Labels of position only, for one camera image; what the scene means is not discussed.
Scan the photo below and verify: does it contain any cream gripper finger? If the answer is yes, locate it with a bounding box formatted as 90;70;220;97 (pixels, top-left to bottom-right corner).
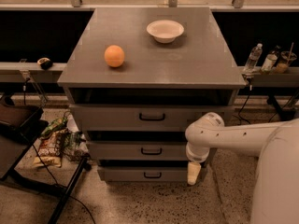
187;161;201;186

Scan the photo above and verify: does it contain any grey drawer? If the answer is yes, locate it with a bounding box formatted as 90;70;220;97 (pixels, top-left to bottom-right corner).
87;141;188;161
70;105;235;132
98;166;188;182

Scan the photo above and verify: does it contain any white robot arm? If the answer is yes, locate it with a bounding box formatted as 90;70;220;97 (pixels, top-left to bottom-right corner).
185;112;299;224

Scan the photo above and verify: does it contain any grey bottom drawer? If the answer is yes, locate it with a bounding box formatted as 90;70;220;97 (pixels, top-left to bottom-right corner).
98;166;188;182

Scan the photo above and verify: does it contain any grey drawer cabinet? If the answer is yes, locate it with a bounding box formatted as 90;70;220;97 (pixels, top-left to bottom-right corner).
58;7;245;168

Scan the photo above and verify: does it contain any grey top drawer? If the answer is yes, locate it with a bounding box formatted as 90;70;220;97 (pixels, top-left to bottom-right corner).
70;105;235;132

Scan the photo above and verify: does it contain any clear plastic water bottle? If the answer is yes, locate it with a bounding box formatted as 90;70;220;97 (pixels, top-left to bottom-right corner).
243;43;263;74

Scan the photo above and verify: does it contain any small labelled bottle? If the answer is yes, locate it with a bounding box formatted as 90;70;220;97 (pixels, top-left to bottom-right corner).
260;46;281;74

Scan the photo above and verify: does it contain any orange fruit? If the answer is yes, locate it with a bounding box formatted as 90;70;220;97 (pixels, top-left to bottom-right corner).
104;45;125;68

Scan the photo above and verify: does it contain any white bowl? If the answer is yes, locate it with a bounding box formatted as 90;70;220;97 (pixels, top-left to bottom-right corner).
147;20;184;44

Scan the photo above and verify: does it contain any green snack bag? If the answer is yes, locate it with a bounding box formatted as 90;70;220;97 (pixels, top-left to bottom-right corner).
40;118;67;138

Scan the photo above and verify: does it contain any snack chip bag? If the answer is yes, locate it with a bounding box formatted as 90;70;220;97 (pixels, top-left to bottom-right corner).
33;130;67;167

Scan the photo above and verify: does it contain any plastic cup with straw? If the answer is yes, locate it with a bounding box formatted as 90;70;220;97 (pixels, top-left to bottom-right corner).
275;43;297;74

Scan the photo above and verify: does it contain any black stand with tray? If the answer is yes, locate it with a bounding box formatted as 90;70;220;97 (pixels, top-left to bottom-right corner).
0;94;91;224

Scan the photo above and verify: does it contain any black yellow tape measure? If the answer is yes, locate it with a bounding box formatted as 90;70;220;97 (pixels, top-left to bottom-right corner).
37;57;53;70

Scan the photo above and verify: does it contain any black power cable with adapter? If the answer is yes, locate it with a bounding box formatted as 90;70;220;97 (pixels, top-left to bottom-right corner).
233;77;254;126

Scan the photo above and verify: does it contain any black floor cable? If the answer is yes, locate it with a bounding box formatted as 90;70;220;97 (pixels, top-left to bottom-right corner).
31;143;97;224

